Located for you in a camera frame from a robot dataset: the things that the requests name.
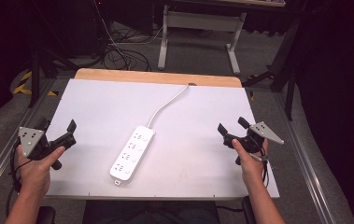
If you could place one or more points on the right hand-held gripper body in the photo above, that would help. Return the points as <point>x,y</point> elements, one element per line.
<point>258,137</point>

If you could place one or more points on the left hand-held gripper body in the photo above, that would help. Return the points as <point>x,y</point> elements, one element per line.
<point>37,146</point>

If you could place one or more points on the white power strip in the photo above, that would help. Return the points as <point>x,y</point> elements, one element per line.
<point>132,152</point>

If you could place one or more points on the person's left hand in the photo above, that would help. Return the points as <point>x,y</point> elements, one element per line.
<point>36,172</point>

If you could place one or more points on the person's right hand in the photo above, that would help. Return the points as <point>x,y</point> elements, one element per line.
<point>251,166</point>

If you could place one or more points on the yellow black floor tape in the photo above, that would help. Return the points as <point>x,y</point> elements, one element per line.
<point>25,84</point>

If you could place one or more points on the black metal stand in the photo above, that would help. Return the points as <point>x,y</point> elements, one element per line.
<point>36,77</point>

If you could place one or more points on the black chair armrest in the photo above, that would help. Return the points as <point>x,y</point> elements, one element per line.
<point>248,210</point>
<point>46,215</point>

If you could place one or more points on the black tripod stand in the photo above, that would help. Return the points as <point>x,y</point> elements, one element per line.
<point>285,62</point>

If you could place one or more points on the wooden table board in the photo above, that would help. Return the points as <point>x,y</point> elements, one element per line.
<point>152,76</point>

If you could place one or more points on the person's lap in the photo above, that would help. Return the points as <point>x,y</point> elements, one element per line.
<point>151,213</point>

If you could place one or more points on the aluminium rail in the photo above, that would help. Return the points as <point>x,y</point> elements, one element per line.
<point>9,149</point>
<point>305,161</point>

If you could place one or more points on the white metal desk frame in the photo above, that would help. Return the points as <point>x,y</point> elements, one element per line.
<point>196,20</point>

